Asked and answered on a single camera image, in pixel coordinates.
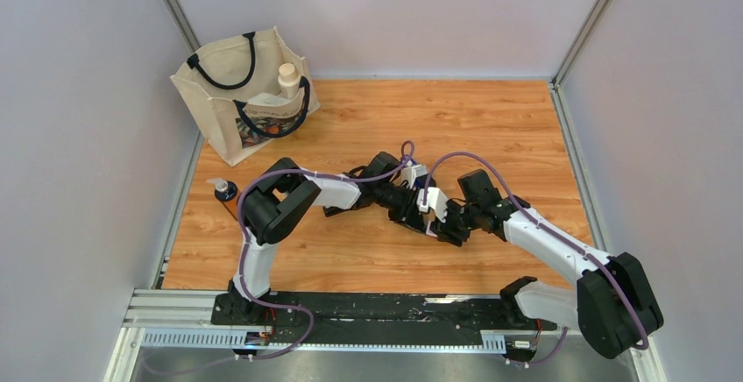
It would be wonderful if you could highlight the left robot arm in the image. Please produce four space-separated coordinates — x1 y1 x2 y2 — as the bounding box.
211 152 448 325

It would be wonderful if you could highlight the white paper in bag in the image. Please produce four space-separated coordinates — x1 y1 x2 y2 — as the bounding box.
247 92 291 109

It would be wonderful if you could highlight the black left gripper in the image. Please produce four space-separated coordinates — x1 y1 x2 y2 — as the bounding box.
375 184 429 236

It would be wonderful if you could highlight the black stapler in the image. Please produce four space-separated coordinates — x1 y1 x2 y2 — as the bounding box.
316 166 372 217

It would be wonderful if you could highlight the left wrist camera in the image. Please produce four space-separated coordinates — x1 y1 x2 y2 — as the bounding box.
400 163 428 189

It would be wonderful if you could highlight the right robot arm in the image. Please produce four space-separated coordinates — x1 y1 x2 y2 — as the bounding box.
416 169 665 358

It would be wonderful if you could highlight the beige bottle in bag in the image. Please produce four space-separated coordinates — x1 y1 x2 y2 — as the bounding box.
277 62 301 100

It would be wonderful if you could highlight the aluminium rail frame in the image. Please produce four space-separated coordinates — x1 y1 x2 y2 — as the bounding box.
105 290 665 381

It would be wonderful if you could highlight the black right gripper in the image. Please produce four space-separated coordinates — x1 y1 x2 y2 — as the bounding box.
428 198 479 247

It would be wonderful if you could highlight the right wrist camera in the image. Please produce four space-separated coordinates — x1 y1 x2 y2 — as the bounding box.
416 187 449 223

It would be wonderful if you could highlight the cream canvas tote bag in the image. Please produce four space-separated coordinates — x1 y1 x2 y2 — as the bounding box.
170 28 321 166

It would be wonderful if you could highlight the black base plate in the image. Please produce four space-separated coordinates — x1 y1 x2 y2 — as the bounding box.
210 290 556 347

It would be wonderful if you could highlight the orange pump bottle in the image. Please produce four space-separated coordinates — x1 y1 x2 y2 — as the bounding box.
207 178 239 221

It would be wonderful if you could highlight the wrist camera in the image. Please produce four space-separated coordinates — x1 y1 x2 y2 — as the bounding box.
400 163 428 189
416 187 449 223

